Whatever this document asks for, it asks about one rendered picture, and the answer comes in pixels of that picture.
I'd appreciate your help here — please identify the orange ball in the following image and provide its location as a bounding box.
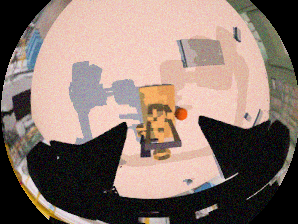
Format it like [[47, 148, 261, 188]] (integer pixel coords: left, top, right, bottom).
[[176, 108, 188, 120]]

